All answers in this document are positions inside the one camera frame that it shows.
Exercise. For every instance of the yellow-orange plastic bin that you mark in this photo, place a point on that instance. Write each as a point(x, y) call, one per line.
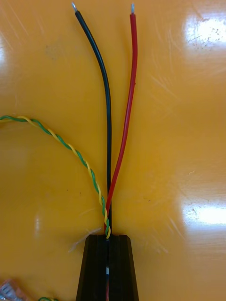
point(176, 141)

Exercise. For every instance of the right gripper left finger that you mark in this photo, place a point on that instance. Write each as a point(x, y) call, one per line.
point(93, 270)

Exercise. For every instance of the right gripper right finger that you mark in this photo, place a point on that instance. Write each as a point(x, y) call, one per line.
point(122, 270)

